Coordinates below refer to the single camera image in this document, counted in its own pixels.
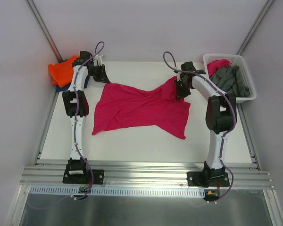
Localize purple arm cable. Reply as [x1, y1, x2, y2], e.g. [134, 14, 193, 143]
[25, 41, 106, 210]
[162, 51, 235, 205]

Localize magenta t shirt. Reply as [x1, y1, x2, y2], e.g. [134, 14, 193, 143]
[207, 59, 231, 78]
[92, 77, 191, 139]

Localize white plastic laundry basket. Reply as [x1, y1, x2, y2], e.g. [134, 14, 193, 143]
[203, 54, 257, 103]

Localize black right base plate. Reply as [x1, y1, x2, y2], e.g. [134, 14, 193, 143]
[186, 171, 230, 188]

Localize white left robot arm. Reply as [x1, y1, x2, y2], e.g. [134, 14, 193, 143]
[62, 50, 110, 183]

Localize aluminium mounting rail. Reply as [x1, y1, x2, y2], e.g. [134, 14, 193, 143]
[20, 160, 275, 190]

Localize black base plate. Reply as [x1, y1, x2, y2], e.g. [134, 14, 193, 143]
[62, 169, 105, 185]
[186, 171, 230, 188]

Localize corner metal post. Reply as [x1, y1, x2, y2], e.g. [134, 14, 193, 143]
[25, 0, 63, 63]
[236, 0, 276, 55]

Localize left corner metal post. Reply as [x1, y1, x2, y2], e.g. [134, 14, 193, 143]
[25, 0, 63, 63]

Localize folded orange t shirt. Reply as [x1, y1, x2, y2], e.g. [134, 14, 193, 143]
[48, 56, 79, 88]

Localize right corner metal post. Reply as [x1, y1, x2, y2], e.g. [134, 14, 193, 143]
[236, 0, 276, 55]

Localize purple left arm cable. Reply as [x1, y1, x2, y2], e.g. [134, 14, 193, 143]
[25, 41, 106, 210]

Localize magenta t shirt in basket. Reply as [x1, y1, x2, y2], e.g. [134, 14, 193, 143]
[207, 59, 231, 78]

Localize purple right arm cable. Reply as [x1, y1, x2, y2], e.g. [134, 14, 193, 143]
[162, 51, 235, 205]

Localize white slotted cable duct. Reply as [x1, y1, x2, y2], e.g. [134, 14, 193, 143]
[30, 186, 205, 198]

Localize grey t shirts in basket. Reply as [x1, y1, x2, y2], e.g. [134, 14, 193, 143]
[210, 65, 250, 98]

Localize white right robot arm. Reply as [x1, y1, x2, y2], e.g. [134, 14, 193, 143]
[174, 61, 237, 186]

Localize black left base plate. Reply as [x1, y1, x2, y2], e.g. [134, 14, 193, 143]
[62, 169, 105, 185]

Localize folded blue t shirt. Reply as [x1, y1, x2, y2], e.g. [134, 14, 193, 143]
[55, 75, 90, 92]

